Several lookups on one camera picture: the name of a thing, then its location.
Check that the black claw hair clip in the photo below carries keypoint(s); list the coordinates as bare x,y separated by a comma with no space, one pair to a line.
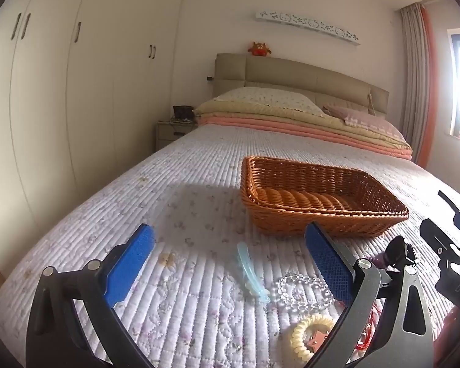
396,249

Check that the yellow folded blanket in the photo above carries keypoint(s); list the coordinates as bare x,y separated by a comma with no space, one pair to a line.
253,117

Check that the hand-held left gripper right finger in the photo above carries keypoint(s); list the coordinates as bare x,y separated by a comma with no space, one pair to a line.
329,264

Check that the light blue hair clip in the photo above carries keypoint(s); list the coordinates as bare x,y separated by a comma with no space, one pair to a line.
245,264

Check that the pink folded blanket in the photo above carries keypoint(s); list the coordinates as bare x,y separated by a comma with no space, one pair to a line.
291,127

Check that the pink pillow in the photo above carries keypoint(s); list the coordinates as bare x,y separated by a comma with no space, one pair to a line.
360,119

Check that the quilted floral bedspread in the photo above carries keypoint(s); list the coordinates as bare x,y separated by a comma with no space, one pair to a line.
176,218

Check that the white carved wall shelf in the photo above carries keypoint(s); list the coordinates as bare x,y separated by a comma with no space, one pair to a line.
303,23

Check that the red plush toy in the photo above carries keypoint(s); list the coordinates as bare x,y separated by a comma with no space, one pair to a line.
259,49

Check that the beige padded headboard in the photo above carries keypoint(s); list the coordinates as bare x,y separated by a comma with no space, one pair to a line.
283,71

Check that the small tan hair ornament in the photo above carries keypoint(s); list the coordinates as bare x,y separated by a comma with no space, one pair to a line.
316,339

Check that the brown wicker basket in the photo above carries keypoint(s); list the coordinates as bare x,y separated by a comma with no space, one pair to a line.
291,214

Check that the white wardrobe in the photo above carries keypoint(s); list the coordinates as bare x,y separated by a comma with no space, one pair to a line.
99,84

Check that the grey and orange curtain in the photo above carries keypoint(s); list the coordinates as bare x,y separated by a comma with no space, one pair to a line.
414,84

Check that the small black box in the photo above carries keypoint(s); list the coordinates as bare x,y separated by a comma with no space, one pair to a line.
182,112

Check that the white floral pillow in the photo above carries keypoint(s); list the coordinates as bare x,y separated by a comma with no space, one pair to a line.
264,97

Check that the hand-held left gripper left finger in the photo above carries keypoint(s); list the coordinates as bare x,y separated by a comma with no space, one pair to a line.
132,260

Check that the beige nightstand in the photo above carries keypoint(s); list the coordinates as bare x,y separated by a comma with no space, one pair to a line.
168,134

